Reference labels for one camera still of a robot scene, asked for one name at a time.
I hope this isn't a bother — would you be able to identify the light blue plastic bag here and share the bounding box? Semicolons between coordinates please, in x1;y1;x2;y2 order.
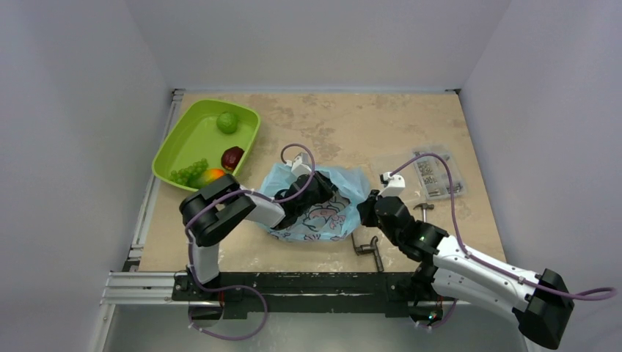
259;165;371;242

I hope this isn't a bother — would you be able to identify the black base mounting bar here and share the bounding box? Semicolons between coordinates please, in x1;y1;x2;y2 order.
172;272;452;324

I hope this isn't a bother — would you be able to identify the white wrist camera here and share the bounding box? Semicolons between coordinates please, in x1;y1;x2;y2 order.
378;172;406;197
285;152;313;178

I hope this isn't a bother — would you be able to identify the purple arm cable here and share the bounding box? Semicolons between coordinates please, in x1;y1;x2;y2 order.
388;152;617;302
183;142;317;293

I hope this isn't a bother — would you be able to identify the green fake leafy vegetable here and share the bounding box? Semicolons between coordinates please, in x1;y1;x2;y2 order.
169;158;208;187

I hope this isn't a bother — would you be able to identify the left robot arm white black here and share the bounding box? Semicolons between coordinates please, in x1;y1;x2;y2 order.
179;172;337;300

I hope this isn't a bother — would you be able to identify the small black-handled hammer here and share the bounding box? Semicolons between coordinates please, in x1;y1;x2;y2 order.
413;202;435;223

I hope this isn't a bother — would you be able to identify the clear plastic screw box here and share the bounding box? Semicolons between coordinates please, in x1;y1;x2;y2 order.
370;143;469;202

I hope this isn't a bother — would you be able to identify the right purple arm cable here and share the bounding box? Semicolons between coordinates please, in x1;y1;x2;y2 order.
388;152;617;302

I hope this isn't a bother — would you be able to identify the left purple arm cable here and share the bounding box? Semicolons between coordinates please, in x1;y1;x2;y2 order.
183;142;317;293

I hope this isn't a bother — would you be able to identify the red fake apple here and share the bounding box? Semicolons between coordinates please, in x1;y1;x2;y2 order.
221;146;244;172

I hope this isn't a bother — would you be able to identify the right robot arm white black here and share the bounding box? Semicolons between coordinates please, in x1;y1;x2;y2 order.
356;191;574;350

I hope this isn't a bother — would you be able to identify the orange red fake mango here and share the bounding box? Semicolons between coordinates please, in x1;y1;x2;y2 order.
188;168;226;189

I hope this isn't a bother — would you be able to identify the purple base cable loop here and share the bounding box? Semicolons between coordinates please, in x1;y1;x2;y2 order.
188;284;269;342

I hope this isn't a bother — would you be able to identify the green fake lime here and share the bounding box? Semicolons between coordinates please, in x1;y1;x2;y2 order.
216;111;239;134

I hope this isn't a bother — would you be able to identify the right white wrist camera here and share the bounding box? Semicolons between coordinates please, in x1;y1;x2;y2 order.
378;172;406;197

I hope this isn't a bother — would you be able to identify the dark metal clamp bracket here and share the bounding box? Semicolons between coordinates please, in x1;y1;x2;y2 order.
350;234;384;273

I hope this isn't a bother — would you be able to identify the lime green plastic tray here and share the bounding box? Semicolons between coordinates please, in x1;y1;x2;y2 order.
152;99;261;191

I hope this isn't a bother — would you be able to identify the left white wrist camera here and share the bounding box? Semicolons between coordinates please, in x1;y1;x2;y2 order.
285;152;313;178

